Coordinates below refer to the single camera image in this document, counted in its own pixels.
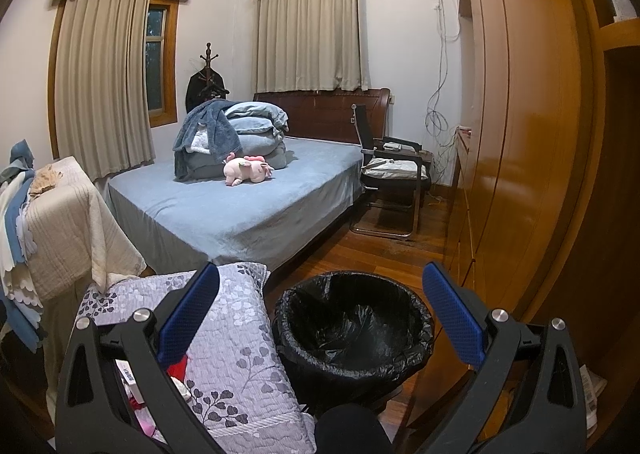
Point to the white alcohol pad box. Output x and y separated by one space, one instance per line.
131 378

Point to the beige left window curtain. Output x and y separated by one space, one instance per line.
100 102

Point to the bed with blue sheet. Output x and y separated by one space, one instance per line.
177 226

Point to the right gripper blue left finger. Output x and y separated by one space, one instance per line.
93 413

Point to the black metal frame chair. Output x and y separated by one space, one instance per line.
395 175

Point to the coat rack with dark coat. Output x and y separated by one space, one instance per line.
206 83

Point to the black lined trash bin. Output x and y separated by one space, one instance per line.
347 337

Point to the dark wooden headboard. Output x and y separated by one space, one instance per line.
326 115

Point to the grey floral quilted cover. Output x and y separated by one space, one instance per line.
233 379

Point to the beige right window curtain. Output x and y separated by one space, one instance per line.
311 46

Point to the pink plush pig toy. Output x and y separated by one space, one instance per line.
254 169

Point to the beige window curtain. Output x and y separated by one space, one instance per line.
311 46
100 102

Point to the wooden wardrobe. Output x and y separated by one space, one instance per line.
545 212

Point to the red white plastic bag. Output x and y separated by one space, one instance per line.
177 371

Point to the wooden framed window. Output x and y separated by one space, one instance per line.
160 44

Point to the blue white scalloped cloth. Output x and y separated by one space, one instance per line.
18 294

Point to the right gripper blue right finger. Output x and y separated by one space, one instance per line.
548 412

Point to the folded blue grey bedding pile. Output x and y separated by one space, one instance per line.
219 128

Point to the beige blanket on rack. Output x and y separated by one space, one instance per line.
77 237

